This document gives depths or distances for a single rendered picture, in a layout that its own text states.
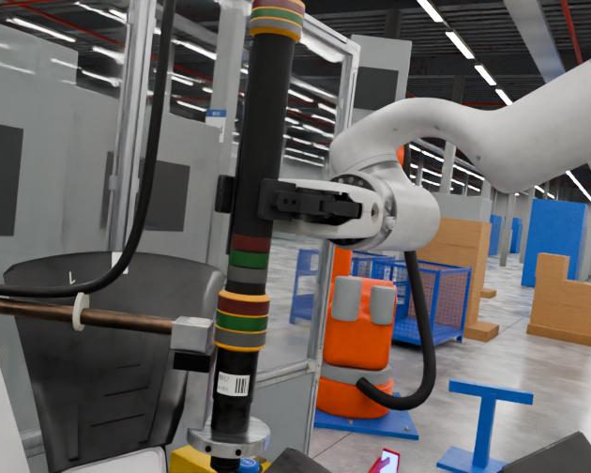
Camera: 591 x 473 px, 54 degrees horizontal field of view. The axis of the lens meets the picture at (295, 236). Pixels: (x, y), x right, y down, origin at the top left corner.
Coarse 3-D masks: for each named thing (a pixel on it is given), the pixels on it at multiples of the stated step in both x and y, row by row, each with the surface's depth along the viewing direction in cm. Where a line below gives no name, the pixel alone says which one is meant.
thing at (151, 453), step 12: (120, 456) 49; (132, 456) 49; (144, 456) 49; (156, 456) 49; (72, 468) 49; (84, 468) 49; (96, 468) 49; (108, 468) 49; (120, 468) 49; (132, 468) 48; (144, 468) 48; (156, 468) 48
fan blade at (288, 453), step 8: (288, 448) 75; (280, 456) 73; (288, 456) 73; (296, 456) 74; (304, 456) 74; (272, 464) 71; (280, 464) 71; (288, 464) 72; (296, 464) 72; (304, 464) 73; (312, 464) 73; (264, 472) 69; (272, 472) 69; (280, 472) 69; (288, 472) 70; (296, 472) 70; (304, 472) 71; (312, 472) 72; (320, 472) 72; (328, 472) 73
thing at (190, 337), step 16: (176, 320) 48; (176, 336) 48; (192, 336) 48; (208, 336) 48; (176, 352) 47; (192, 352) 47; (208, 352) 48; (176, 368) 47; (192, 368) 47; (208, 368) 47; (192, 384) 48; (208, 384) 48; (192, 400) 48; (208, 400) 49; (192, 416) 48; (208, 416) 51; (192, 432) 47; (208, 432) 48; (256, 432) 49; (208, 448) 46; (224, 448) 46; (240, 448) 46; (256, 448) 47
